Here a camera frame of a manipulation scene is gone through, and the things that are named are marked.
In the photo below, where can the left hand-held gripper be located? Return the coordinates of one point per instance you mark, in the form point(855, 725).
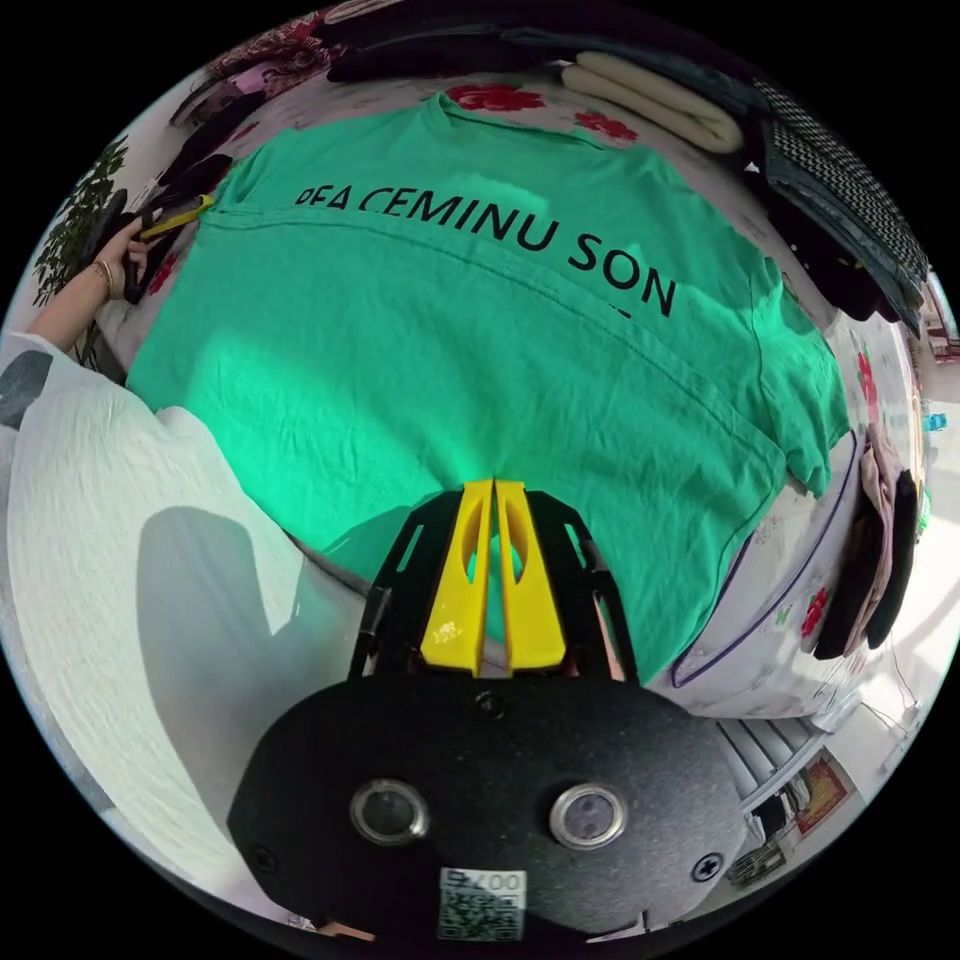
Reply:
point(105, 221)

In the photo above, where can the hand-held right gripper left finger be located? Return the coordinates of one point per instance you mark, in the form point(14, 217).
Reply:
point(456, 600)

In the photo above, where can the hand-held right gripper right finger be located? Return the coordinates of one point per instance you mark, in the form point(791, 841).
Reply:
point(534, 607)

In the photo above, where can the green short sleeve shirt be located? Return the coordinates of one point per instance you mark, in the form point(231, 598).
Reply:
point(420, 352)

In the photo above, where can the person's left forearm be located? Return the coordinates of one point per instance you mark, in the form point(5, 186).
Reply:
point(67, 311)

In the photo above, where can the person's left hand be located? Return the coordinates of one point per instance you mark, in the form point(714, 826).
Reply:
point(120, 251)

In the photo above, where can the green leafy plant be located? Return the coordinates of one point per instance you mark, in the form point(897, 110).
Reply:
point(79, 202)

